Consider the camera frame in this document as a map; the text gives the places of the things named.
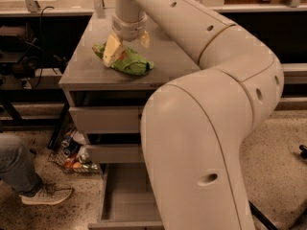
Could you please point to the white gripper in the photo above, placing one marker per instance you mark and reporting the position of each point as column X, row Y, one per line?
column 130, row 30

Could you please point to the green rice chip bag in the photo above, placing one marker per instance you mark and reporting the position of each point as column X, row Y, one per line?
column 130, row 62

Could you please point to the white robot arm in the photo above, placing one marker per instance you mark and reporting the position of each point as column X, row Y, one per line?
column 192, row 127

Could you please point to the grey drawer cabinet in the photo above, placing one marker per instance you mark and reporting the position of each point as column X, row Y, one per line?
column 86, row 72

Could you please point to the grey top drawer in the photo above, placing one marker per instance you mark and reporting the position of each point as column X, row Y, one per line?
column 108, row 111

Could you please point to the grey drawer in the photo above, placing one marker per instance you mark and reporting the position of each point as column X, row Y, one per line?
column 127, row 201
column 108, row 111
column 115, row 148

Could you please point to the grey middle drawer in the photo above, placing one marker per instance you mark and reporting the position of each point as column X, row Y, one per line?
column 115, row 148

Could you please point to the grey bottom drawer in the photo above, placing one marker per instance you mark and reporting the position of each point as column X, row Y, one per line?
column 127, row 201

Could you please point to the black machinery on left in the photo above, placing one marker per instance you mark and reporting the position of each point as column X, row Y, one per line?
column 23, row 60

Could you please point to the person leg in jeans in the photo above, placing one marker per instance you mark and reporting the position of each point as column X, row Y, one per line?
column 17, row 168

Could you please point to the grey sneaker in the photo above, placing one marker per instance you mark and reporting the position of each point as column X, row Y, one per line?
column 49, row 194

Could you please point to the black chair base leg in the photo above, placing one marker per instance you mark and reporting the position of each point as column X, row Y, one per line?
column 261, row 217

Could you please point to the wire basket with cans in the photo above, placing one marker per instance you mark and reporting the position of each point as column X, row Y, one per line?
column 71, row 155

